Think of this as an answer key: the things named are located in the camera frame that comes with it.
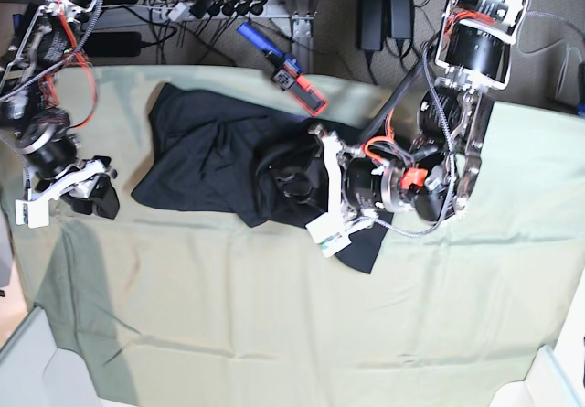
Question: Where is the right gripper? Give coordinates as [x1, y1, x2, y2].
[27, 156, 120, 220]

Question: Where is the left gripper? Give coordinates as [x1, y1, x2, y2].
[260, 123, 378, 233]

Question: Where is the dark navy T-shirt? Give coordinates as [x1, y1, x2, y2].
[131, 82, 395, 274]

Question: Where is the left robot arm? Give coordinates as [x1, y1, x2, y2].
[270, 0, 530, 243]

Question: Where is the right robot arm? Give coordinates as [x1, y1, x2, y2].
[1, 0, 120, 229]

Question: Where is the blue orange bar clamp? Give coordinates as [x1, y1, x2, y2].
[237, 22, 328, 116]

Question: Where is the light green table cloth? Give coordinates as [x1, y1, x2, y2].
[11, 66, 584, 406]

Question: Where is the black power brick left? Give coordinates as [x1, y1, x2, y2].
[84, 32, 143, 58]

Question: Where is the black power adapter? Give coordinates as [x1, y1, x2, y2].
[387, 0, 414, 40]
[356, 0, 385, 52]

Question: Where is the white power strip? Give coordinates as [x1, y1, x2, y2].
[161, 0, 270, 23]

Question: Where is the white bin at left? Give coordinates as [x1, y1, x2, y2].
[1, 307, 101, 406]

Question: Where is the white bin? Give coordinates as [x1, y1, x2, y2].
[1, 307, 101, 406]
[489, 344, 584, 407]

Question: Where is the blue clamp at right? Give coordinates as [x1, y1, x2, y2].
[576, 62, 585, 118]

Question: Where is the white bin at right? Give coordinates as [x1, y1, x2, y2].
[489, 344, 584, 407]

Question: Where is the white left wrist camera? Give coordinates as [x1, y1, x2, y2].
[305, 213, 351, 258]

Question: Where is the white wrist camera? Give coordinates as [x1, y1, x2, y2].
[15, 199, 49, 229]
[305, 213, 351, 258]

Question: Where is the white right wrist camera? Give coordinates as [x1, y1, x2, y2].
[15, 199, 49, 229]

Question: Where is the aluminium frame column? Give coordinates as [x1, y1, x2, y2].
[260, 0, 318, 74]

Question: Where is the grey braided cable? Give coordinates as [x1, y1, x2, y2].
[516, 8, 585, 102]

